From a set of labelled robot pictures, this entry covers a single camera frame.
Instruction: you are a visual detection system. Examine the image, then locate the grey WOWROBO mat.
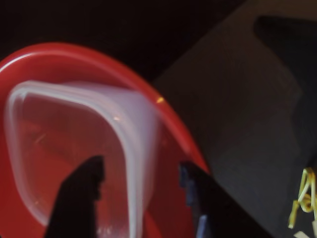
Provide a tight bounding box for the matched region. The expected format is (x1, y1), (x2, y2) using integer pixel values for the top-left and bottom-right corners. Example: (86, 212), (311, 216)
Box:
(153, 0), (317, 238)

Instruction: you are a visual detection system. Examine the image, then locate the yellow wire paper clip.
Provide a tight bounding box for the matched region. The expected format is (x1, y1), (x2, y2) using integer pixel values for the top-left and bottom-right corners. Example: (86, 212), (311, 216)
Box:
(287, 166), (317, 229)

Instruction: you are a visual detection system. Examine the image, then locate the black gripper finger with blue pads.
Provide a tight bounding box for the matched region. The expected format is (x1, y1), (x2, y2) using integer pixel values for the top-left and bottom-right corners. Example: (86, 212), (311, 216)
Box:
(178, 160), (273, 238)

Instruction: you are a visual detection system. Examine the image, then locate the red bowl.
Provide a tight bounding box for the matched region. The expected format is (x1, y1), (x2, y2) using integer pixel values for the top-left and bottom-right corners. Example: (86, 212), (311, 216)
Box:
(0, 42), (211, 238)

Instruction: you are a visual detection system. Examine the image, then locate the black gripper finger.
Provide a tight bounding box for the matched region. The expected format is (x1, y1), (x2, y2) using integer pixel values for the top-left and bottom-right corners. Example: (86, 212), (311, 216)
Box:
(44, 155), (106, 238)

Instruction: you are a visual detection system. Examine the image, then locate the clear plastic container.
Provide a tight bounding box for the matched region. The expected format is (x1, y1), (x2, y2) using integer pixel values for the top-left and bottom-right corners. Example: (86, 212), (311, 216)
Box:
(4, 79), (160, 238)

